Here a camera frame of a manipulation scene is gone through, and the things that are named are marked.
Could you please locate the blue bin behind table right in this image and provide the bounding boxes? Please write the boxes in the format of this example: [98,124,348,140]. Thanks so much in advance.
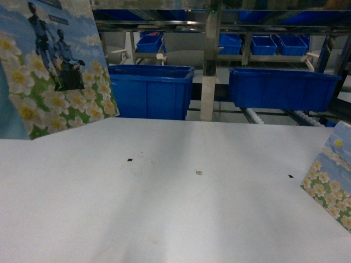
[229,67,341,112]

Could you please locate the flower gift bag with figures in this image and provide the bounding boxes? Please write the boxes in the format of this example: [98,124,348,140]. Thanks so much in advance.
[1,1,119,140]

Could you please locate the flower gift bag side-on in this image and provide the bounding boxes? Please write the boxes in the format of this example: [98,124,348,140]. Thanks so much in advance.
[301,121,350,231]

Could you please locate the blue bin behind table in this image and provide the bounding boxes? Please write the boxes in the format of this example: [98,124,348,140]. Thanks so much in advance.
[229,67,341,112]
[108,65,195,120]

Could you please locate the blue bin behind table left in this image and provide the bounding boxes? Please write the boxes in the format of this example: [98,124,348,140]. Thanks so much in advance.
[108,65,195,120]

